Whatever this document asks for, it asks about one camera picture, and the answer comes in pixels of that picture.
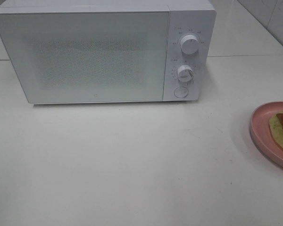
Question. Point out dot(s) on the white dial knob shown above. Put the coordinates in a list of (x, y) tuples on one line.
[(189, 44), (185, 73)]

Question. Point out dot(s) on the round door release button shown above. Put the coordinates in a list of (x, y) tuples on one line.
[(181, 92)]

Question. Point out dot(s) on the white microwave oven body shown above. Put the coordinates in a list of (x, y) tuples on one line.
[(185, 17)]

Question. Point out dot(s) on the pink plate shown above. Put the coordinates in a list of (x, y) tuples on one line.
[(260, 131)]

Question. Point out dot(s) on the lower white dial knob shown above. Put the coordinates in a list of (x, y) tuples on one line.
[(185, 73)]

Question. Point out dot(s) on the upper white dial knob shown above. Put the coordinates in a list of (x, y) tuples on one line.
[(189, 44)]

